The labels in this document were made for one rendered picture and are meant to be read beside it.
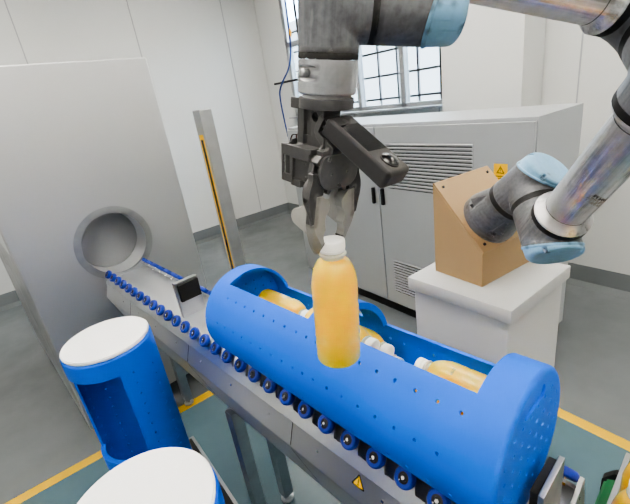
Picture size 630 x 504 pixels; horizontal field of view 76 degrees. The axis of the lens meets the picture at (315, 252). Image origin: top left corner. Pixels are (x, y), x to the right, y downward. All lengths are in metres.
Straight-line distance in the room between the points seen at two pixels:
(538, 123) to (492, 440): 1.78
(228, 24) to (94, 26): 1.62
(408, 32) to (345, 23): 0.07
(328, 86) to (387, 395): 0.53
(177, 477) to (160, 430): 0.69
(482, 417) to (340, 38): 0.57
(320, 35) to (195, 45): 5.37
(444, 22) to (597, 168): 0.42
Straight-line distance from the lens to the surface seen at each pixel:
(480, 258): 1.15
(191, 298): 1.71
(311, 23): 0.52
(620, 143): 0.80
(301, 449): 1.16
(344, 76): 0.52
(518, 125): 2.29
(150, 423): 1.59
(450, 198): 1.18
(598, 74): 3.49
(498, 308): 1.10
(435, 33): 0.54
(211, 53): 5.94
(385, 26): 0.53
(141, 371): 1.49
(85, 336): 1.62
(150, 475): 0.98
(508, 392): 0.73
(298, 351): 0.93
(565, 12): 0.75
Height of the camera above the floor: 1.70
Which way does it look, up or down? 21 degrees down
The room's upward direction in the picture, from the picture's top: 9 degrees counter-clockwise
